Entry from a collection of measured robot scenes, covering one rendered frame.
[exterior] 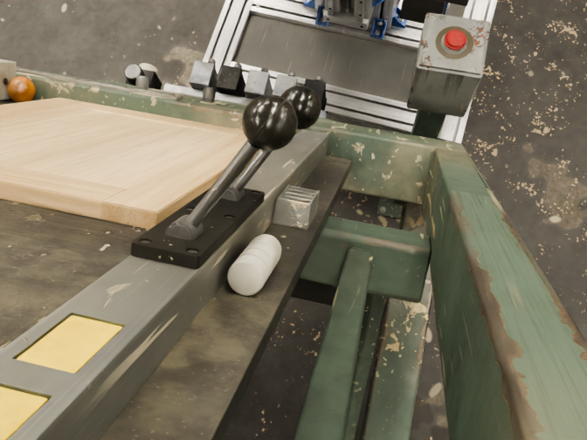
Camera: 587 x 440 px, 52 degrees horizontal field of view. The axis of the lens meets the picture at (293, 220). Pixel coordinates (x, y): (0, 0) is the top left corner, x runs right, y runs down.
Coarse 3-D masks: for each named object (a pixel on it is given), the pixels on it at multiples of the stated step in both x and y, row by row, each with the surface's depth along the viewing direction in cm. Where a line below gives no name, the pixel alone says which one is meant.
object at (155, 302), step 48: (288, 144) 92; (240, 240) 52; (96, 288) 35; (144, 288) 36; (192, 288) 40; (144, 336) 32; (0, 384) 26; (48, 384) 26; (96, 384) 27; (48, 432) 23; (96, 432) 28
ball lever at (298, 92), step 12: (288, 96) 51; (300, 96) 50; (312, 96) 51; (300, 108) 50; (312, 108) 51; (300, 120) 51; (312, 120) 51; (264, 156) 53; (252, 168) 54; (240, 180) 54; (228, 192) 54; (240, 192) 55
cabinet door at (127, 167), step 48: (0, 144) 75; (48, 144) 79; (96, 144) 83; (144, 144) 88; (192, 144) 93; (240, 144) 98; (0, 192) 60; (48, 192) 59; (96, 192) 61; (144, 192) 63; (192, 192) 67
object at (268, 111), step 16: (272, 96) 40; (256, 112) 39; (272, 112) 39; (288, 112) 39; (256, 128) 39; (272, 128) 39; (288, 128) 40; (256, 144) 40; (272, 144) 40; (240, 160) 41; (224, 176) 42; (208, 192) 43; (208, 208) 43; (176, 224) 43; (192, 224) 43
